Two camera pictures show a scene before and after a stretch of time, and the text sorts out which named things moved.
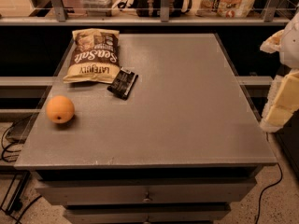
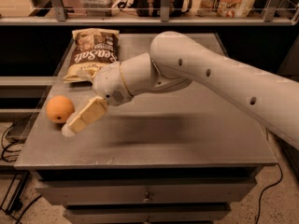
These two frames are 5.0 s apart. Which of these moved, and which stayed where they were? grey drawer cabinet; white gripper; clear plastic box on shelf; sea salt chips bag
Moved: white gripper
Stayed: grey drawer cabinet; sea salt chips bag; clear plastic box on shelf
